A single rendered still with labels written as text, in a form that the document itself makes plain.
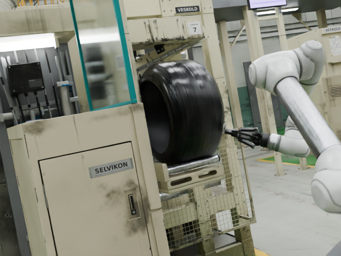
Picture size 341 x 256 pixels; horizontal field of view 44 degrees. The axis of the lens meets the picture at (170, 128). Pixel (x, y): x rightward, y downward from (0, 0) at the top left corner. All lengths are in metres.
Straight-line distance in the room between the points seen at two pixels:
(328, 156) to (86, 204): 0.80
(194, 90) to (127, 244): 1.02
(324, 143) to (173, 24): 1.49
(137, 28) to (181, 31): 0.30
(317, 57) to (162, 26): 1.16
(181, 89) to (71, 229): 1.06
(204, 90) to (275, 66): 0.57
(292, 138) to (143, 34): 1.08
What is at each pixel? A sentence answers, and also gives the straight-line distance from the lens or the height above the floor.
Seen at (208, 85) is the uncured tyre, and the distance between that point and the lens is 2.27.
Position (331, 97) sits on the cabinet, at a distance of 6.81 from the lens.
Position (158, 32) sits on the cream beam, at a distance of 2.69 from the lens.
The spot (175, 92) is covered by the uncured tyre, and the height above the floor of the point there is 1.30.
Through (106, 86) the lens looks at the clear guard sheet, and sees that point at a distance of 1.69.
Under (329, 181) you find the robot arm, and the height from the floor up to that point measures 0.92.
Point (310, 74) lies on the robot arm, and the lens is 1.89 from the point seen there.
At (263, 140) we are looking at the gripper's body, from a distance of 2.28.
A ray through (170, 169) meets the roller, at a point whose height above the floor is 0.91.
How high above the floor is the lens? 1.24
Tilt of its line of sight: 3 degrees down
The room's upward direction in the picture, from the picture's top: 10 degrees counter-clockwise
